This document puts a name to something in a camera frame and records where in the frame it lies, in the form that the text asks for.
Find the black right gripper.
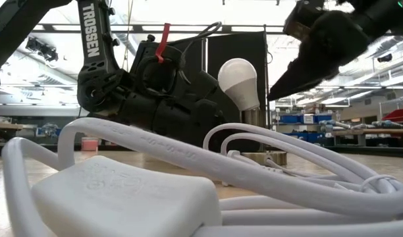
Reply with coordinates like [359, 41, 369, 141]
[267, 9, 371, 102]

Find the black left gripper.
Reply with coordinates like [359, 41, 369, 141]
[115, 70, 228, 149]

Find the white lightbulb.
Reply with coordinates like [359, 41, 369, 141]
[217, 57, 261, 112]

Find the round lamp socket base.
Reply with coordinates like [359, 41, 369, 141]
[239, 107, 288, 167]

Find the blue storage bin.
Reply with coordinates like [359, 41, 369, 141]
[279, 113, 333, 124]
[282, 131, 328, 144]

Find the black backdrop panel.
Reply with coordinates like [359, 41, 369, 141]
[183, 36, 205, 76]
[206, 31, 267, 152]

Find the black ceiling speaker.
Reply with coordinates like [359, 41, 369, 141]
[377, 52, 394, 64]

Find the wooden workbench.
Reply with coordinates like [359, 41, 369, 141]
[331, 128, 403, 147]

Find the red storage bin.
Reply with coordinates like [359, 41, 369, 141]
[381, 107, 403, 122]

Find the blue plastic crate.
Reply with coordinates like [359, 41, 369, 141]
[36, 123, 63, 138]

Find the wooden side table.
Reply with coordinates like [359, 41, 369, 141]
[0, 121, 24, 147]

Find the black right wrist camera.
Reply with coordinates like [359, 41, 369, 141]
[282, 0, 326, 42]

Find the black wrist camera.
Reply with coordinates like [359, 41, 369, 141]
[130, 34, 189, 99]
[282, 0, 326, 42]

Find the white lamp power cord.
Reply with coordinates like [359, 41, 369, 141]
[0, 117, 403, 237]

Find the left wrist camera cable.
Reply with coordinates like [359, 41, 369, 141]
[165, 21, 223, 66]

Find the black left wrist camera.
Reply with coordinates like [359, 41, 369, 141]
[130, 34, 189, 99]

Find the red cable tie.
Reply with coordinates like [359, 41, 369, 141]
[155, 22, 172, 64]

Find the black aluminium frame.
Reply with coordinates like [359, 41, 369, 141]
[0, 144, 403, 158]

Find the white inline cord switch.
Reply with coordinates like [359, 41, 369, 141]
[30, 155, 224, 237]

